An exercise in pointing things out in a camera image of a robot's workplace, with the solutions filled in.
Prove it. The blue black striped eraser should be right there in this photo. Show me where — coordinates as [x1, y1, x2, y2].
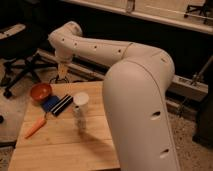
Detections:
[41, 95, 73, 117]

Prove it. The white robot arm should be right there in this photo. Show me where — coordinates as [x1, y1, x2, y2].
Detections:
[48, 21, 180, 171]

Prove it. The red bowl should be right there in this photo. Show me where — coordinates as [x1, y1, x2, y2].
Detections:
[30, 83, 52, 102]

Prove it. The clear plastic bottle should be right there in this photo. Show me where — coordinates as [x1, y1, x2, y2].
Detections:
[74, 106, 88, 133]

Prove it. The orange carrot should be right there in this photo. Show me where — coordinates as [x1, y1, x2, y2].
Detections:
[25, 117, 46, 138]

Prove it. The wooden board table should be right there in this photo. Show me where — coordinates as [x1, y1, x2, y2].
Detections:
[8, 81, 119, 171]

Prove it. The black office chair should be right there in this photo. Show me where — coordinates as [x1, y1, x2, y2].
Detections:
[0, 0, 57, 98]

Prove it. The black chair base background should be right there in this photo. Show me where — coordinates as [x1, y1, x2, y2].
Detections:
[184, 0, 213, 23]

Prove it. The metal floor rail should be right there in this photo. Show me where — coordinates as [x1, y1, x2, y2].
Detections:
[41, 34, 209, 103]

